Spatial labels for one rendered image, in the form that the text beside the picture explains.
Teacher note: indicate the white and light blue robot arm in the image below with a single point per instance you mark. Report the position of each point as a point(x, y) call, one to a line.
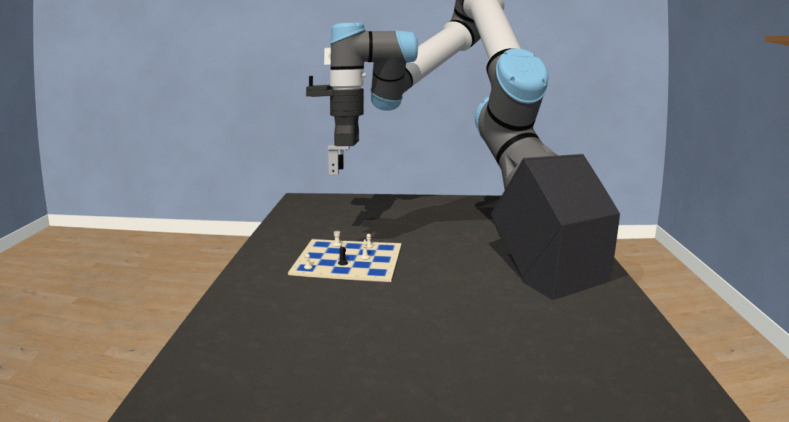
point(518, 79)

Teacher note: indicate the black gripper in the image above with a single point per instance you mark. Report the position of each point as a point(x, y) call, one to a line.
point(346, 105)

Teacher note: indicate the blue and cream chessboard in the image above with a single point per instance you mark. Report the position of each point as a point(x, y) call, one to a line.
point(325, 257)

